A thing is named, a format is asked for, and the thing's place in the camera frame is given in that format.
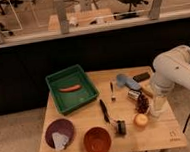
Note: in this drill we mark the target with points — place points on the crumpled grey cloth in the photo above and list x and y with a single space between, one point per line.
60 141

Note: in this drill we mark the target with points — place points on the right grey metal post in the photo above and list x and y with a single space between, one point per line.
155 10

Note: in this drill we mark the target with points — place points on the dark red grape bunch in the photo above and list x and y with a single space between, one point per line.
142 104

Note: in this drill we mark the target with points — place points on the small metal can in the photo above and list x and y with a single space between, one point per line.
132 94

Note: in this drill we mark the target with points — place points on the wooden table top board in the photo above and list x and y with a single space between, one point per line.
160 133

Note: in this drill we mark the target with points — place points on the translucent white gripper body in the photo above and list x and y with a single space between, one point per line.
157 105

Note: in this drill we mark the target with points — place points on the middle grey metal post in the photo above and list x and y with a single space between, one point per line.
61 14

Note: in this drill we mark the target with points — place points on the orange sausage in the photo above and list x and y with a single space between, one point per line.
70 89

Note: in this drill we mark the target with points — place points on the orange fruit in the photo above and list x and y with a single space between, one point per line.
141 120

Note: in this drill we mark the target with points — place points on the dark maroon plate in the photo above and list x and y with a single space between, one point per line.
62 126

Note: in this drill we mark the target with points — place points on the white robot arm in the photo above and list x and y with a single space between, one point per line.
170 67

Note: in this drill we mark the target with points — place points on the red bowl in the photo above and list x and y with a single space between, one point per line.
97 139

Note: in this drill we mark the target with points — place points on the green plastic tray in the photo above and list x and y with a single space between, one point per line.
67 102

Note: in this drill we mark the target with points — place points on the black rectangular block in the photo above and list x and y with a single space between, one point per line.
141 77

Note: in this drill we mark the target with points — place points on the wooden block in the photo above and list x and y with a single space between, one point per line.
146 88

